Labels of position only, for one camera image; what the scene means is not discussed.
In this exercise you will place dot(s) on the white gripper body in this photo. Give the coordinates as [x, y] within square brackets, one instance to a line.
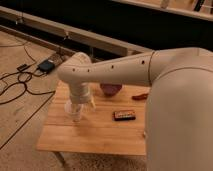
[80, 93]

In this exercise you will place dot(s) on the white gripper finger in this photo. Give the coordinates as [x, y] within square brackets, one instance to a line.
[91, 104]

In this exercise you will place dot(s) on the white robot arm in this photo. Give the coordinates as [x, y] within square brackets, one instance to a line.
[179, 108]

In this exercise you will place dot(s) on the dark red ceramic bowl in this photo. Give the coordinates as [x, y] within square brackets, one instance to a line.
[110, 89]

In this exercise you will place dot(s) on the black rectangular box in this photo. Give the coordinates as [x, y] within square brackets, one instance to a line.
[124, 115]

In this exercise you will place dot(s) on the wooden table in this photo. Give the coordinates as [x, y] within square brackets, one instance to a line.
[97, 131]

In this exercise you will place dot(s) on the black power adapter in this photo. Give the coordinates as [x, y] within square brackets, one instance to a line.
[46, 66]

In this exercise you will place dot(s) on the red chili pepper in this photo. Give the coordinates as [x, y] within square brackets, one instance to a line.
[143, 96]

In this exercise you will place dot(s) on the small black plug box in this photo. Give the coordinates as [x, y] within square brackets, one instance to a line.
[22, 67]

